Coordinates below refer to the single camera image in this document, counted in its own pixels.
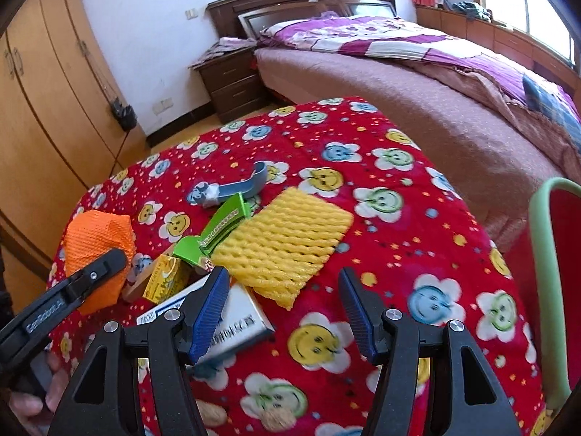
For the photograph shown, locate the bed with brown cover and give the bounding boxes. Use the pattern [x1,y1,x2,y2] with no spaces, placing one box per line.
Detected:
[254,48,581,255]

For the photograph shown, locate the pile of pink clothes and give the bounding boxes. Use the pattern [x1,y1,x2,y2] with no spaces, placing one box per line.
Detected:
[188,37,257,70]

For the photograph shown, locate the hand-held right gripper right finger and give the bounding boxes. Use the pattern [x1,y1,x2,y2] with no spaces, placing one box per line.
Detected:
[338,267,523,436]

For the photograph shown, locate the person's left hand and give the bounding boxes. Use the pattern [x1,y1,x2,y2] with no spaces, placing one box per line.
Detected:
[7,350,73,432]

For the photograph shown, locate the purple patterned quilt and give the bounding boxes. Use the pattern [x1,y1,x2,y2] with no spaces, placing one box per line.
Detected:
[259,15,581,114]

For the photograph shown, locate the large yellow foam fruit net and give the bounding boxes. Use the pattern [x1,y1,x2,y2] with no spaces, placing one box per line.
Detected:
[210,186,355,312]

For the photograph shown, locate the orange foam fruit net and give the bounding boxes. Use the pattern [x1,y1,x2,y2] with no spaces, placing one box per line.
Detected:
[64,211,137,316]

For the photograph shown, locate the walnut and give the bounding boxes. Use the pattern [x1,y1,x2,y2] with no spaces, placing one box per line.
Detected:
[261,404,293,434]

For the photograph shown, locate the small yellow cake box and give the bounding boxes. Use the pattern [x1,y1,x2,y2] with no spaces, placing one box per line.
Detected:
[143,254,191,305]

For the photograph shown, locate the wooden window cabinet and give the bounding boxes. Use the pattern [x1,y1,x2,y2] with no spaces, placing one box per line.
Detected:
[415,4,581,96]

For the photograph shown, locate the dark wooden nightstand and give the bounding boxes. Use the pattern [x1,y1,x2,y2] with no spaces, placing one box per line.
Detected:
[193,48,273,123]

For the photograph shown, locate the wooden wardrobe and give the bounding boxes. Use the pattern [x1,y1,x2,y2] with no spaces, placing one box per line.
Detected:
[0,0,146,310]

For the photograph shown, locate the dark crumpled clothing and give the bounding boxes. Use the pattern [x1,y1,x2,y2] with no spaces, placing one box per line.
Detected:
[451,1,493,23]

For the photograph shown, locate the grey metal clip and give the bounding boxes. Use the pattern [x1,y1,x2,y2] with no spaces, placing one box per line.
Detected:
[186,161,279,208]

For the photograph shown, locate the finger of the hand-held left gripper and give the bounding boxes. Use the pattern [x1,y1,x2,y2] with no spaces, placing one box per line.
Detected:
[64,247,129,303]

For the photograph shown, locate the white and green medicine box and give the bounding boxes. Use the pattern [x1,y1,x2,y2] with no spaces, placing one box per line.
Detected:
[136,272,277,366]

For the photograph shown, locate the black hanging pouch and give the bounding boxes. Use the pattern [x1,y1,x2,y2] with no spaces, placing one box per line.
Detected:
[111,97,138,130]

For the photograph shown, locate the green plastic wrapper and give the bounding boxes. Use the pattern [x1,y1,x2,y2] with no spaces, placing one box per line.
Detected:
[171,192,251,270]

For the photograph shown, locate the red bin with green rim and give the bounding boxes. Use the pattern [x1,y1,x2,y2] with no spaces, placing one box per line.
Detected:
[501,177,581,436]

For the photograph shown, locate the blue plaid cloth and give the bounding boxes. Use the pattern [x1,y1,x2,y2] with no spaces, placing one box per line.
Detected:
[522,73,581,128]

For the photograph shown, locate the black cable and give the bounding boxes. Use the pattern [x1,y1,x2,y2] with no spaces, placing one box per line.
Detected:
[109,127,132,180]

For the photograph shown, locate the red smiley flower tablecloth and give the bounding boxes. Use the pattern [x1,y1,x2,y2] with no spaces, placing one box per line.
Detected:
[45,96,545,436]

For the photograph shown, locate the pink ruffled blanket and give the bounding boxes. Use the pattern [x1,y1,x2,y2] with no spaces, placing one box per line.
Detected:
[431,64,581,146]

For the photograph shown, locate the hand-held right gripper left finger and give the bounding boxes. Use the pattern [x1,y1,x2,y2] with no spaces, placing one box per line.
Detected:
[48,266,232,436]

